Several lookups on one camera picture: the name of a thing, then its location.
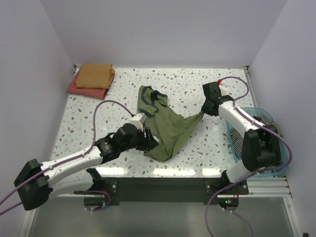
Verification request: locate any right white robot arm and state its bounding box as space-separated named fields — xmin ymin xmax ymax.
xmin=201 ymin=82 xmax=281 ymax=194

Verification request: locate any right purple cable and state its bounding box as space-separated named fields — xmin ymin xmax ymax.
xmin=206 ymin=76 xmax=293 ymax=237

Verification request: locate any striped black white tank top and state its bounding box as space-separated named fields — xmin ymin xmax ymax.
xmin=230 ymin=116 xmax=282 ymax=159

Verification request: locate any blue translucent plastic bin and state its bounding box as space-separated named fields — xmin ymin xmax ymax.
xmin=226 ymin=106 xmax=289 ymax=177

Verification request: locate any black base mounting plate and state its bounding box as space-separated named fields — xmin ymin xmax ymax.
xmin=83 ymin=170 xmax=249 ymax=210

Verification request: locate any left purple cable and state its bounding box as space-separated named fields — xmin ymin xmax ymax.
xmin=0 ymin=100 xmax=136 ymax=210

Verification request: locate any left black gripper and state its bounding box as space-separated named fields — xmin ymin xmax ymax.
xmin=120 ymin=126 xmax=158 ymax=152

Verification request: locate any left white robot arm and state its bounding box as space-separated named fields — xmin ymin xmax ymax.
xmin=14 ymin=123 xmax=158 ymax=210

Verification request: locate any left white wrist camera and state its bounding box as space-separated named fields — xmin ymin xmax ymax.
xmin=129 ymin=113 xmax=147 ymax=131

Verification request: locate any purple cable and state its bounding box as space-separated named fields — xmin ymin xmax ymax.
xmin=206 ymin=76 xmax=293 ymax=237
xmin=0 ymin=100 xmax=136 ymax=210

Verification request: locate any mustard folded tank top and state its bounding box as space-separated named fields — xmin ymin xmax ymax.
xmin=76 ymin=64 xmax=115 ymax=89

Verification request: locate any olive green tank top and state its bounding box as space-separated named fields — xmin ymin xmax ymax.
xmin=137 ymin=86 xmax=204 ymax=161

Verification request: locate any salmon red folded tank top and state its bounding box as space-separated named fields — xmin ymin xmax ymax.
xmin=67 ymin=70 xmax=109 ymax=100

